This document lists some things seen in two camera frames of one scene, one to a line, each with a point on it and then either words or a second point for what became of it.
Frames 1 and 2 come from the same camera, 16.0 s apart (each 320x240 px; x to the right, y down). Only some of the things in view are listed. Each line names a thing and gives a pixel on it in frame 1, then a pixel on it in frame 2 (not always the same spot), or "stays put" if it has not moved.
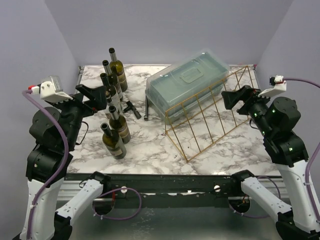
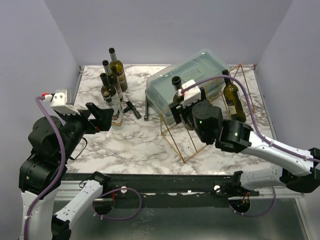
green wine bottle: (117, 66) stays put
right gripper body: (246, 100) -> (176, 111)
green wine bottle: (119, 123) -> (176, 81)
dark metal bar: (146, 116) stays put
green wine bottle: (113, 142) -> (232, 99)
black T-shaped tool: (131, 106) stays put
